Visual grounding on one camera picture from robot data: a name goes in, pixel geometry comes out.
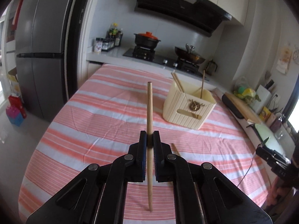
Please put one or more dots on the wooden cutting board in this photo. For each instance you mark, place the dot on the wooden cutting board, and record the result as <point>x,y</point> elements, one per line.
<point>245,110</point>

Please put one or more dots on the dark glass kettle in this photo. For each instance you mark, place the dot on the dark glass kettle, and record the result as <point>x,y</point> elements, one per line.
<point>211,67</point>

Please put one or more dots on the black gas stove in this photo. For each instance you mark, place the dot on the black gas stove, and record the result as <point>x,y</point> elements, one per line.
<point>150,55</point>

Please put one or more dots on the pink striped tablecloth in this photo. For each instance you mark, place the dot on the pink striped tablecloth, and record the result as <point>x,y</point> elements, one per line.
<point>107,114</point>

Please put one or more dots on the black pot red lid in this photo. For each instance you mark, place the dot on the black pot red lid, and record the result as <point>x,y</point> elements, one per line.
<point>146,40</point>

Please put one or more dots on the person right hand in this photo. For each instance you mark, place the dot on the person right hand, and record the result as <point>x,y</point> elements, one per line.
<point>283,194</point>

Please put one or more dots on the grey refrigerator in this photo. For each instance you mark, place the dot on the grey refrigerator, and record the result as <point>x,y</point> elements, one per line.
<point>46,78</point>

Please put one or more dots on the sauce bottles group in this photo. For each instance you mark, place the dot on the sauce bottles group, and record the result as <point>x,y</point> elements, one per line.
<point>115,33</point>

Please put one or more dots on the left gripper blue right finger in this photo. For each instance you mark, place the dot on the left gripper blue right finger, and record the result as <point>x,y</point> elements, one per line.
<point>202,194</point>

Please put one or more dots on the spice jar rack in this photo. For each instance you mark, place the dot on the spice jar rack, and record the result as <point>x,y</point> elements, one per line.
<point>103,45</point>

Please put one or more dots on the hanging paper calendar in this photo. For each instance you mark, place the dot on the hanging paper calendar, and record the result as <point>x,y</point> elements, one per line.
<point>284,59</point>

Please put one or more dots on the black range hood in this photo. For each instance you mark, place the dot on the black range hood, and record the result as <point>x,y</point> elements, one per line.
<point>203,16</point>

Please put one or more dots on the cream utensil holder box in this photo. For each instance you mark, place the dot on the cream utensil holder box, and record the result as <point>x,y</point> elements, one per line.
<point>189,108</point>

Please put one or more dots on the yellow green bag pile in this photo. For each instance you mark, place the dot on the yellow green bag pile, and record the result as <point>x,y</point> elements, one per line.
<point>243,91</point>

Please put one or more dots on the colourful toy blocks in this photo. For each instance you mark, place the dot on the colourful toy blocks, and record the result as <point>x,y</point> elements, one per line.
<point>15,111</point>

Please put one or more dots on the black wok glass lid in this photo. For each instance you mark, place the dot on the black wok glass lid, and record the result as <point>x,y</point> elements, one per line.
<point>188,54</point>

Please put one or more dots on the white knife block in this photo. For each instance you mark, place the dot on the white knife block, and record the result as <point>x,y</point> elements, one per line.
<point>264,97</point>

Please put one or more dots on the yellow seasoning box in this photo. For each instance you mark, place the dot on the yellow seasoning box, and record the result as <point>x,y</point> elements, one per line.
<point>265,114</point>

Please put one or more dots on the wire steamer rack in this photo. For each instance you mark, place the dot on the wire steamer rack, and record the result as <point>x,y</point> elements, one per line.
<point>295,56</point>

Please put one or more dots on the wooden chopstick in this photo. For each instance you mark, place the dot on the wooden chopstick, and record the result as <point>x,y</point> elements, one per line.
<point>202,84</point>
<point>179,82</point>
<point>175,150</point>
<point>150,149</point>

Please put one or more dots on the wooden chopstick crossing spoon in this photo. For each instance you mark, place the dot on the wooden chopstick crossing spoon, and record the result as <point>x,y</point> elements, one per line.
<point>177,82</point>

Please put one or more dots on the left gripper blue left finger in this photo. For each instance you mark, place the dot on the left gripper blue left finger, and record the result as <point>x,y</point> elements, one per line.
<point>98,193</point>

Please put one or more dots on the black tray under board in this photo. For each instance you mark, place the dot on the black tray under board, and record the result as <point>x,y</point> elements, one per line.
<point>232,107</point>

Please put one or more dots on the green cutting board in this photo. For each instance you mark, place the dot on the green cutting board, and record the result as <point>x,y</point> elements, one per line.
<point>263,133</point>

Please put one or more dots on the purple soap bottle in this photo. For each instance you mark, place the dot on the purple soap bottle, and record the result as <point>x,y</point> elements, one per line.
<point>277,124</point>

